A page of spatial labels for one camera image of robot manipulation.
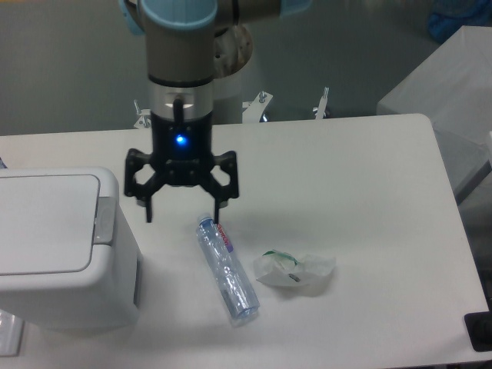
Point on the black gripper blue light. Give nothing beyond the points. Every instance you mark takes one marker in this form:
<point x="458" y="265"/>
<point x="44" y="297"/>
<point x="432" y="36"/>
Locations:
<point x="182" y="157"/>

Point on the clear crushed plastic water bottle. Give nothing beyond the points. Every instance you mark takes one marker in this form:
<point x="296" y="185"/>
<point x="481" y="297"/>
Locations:
<point x="233" y="283"/>

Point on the white push-button trash can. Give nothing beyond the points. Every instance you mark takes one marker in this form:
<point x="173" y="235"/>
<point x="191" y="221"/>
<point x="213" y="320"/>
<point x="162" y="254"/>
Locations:
<point x="69" y="259"/>

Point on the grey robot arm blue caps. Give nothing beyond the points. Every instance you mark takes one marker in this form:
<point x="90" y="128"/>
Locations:
<point x="179" y="40"/>

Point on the crumpled white plastic wrapper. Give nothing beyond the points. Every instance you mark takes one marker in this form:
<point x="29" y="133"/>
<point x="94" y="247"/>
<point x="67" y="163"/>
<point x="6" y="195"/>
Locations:
<point x="279" y="269"/>

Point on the clear plastic box lower left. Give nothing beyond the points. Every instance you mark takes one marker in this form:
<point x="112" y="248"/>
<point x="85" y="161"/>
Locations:
<point x="11" y="334"/>

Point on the white covered side table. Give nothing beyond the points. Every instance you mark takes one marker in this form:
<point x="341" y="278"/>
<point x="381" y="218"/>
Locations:
<point x="452" y="87"/>

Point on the blue plastic bag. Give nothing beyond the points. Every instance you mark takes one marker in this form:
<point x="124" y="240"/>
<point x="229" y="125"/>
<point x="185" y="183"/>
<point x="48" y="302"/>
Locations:
<point x="441" y="27"/>

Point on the black device at table edge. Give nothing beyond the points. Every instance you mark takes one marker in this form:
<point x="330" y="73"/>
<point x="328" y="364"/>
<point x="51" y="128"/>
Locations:
<point x="479" y="330"/>

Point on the white left clamp bracket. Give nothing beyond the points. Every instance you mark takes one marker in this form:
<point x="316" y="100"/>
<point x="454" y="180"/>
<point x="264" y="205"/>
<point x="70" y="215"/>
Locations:
<point x="143" y="116"/>

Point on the white clamp bracket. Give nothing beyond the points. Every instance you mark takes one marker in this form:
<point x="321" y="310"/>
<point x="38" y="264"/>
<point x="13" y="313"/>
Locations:
<point x="322" y="111"/>
<point x="143" y="116"/>
<point x="256" y="110"/>

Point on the white middle clamp bracket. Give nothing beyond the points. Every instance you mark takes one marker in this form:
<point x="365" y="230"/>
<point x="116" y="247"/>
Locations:
<point x="256" y="110"/>

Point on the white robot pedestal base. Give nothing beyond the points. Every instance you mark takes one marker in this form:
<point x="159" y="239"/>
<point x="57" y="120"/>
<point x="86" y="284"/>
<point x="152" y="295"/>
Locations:
<point x="233" y="49"/>

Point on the white right clamp bracket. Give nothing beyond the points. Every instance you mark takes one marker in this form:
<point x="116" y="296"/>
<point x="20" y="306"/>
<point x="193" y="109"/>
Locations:
<point x="322" y="111"/>

